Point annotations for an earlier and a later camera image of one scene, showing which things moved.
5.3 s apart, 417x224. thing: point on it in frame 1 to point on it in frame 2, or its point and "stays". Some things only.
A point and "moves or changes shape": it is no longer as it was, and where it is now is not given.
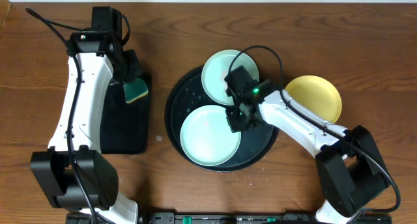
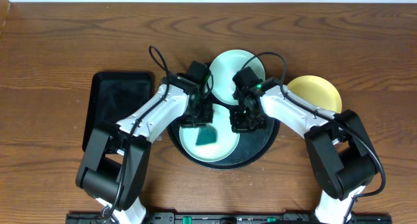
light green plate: [217, 66] moves or changes shape
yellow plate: [317, 94] stays
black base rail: [232, 218] stays
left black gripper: [131, 73] to [198, 119]
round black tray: [188, 94] stays
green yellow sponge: [134, 90] to [207, 134]
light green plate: [206, 137] stays
